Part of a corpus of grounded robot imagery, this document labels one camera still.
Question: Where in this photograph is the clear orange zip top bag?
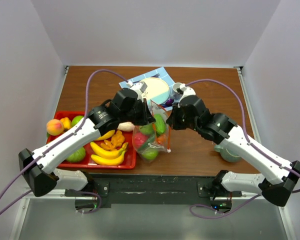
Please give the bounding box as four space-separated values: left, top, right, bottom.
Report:
132 101 171 163

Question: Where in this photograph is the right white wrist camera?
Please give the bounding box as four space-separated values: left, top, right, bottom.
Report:
177 83 196 102

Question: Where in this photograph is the cream and blue plate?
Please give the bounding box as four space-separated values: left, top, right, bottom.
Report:
140 77 170 105

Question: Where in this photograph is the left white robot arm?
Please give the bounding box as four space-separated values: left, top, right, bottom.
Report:
18 88 155 197

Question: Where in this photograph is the purple spoon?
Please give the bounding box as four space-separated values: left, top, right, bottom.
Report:
165 99 174 106

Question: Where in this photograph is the red apple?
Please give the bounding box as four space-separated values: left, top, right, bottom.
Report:
132 132 149 150

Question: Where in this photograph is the orange fruit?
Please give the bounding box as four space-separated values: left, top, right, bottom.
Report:
156 134 166 145

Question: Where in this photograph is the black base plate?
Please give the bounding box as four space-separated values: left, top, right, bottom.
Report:
65 173 242 210

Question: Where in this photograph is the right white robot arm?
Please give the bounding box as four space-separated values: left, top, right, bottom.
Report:
166 95 300 207

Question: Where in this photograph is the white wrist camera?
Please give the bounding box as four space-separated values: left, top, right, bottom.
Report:
177 83 196 102
126 80 148 100

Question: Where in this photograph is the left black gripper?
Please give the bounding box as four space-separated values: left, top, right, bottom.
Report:
120 98 156 127

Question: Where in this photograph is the white radish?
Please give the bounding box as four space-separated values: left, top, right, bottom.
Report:
117 121 135 132

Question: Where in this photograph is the yellow banana bunch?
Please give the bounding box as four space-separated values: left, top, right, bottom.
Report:
90 142 129 166

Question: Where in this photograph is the green apple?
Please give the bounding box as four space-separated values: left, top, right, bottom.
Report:
71 115 84 127

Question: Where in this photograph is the green cucumber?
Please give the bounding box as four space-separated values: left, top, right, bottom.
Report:
154 113 166 137

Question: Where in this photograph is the purple fork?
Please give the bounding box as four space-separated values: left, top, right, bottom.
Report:
152 73 160 78

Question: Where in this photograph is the large green guava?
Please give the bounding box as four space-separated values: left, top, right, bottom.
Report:
66 147 86 163

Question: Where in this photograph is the small yellow pepper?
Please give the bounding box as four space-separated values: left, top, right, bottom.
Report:
60 117 72 132

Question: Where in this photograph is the green lime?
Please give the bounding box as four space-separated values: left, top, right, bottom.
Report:
139 124 154 136
141 148 159 161

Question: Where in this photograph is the peach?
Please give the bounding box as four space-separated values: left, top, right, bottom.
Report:
46 119 64 136

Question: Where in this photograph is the orange ginger root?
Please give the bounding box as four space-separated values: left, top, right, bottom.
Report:
100 130 125 151

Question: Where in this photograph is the blue checked cloth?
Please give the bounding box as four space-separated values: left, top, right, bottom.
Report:
129 67 175 111

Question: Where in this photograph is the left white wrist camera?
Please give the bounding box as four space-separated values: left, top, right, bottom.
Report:
126 80 148 100

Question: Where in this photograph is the green chili pepper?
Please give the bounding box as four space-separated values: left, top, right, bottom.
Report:
136 134 156 152

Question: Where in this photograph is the grey ceramic mug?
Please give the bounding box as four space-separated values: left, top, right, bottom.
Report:
172 82 186 99

